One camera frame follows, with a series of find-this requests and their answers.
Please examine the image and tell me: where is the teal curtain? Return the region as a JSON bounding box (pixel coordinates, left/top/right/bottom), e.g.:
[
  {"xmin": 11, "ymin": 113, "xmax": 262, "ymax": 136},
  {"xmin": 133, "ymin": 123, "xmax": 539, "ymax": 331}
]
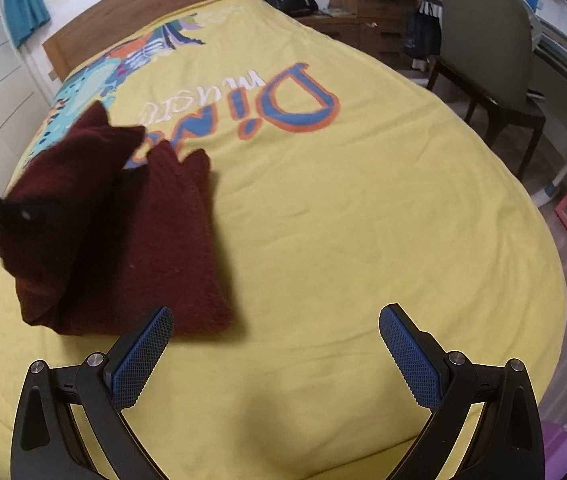
[{"xmin": 3, "ymin": 0, "xmax": 51, "ymax": 49}]

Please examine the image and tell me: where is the wooden drawer cabinet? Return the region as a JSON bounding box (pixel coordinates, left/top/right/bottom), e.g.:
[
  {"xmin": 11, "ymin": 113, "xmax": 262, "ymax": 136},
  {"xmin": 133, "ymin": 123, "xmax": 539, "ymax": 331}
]
[{"xmin": 300, "ymin": 0, "xmax": 418, "ymax": 68}]

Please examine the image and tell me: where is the grey-green chair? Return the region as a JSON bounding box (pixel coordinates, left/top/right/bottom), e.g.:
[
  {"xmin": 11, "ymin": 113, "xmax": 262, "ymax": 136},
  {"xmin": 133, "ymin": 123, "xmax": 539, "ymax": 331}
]
[{"xmin": 427, "ymin": 0, "xmax": 546, "ymax": 179}]

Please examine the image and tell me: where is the dark red knit sweater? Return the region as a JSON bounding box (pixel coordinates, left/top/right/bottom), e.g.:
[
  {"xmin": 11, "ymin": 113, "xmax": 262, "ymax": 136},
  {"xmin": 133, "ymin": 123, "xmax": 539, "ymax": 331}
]
[{"xmin": 0, "ymin": 103, "xmax": 234, "ymax": 337}]

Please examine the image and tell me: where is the wooden headboard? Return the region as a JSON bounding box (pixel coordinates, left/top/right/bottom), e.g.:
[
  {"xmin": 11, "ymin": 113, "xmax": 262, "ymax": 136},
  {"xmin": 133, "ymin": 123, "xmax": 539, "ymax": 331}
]
[{"xmin": 42, "ymin": 0, "xmax": 205, "ymax": 80}]

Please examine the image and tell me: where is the yellow dino print bedsheet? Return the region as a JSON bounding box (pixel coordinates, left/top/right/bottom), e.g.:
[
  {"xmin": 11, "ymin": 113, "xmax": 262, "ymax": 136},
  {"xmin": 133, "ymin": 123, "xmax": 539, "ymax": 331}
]
[{"xmin": 0, "ymin": 0, "xmax": 567, "ymax": 479}]

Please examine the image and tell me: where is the dark blue tote bag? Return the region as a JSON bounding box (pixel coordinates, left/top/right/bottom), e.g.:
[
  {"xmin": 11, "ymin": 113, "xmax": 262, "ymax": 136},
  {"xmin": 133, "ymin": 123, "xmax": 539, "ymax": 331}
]
[{"xmin": 403, "ymin": 2, "xmax": 442, "ymax": 73}]

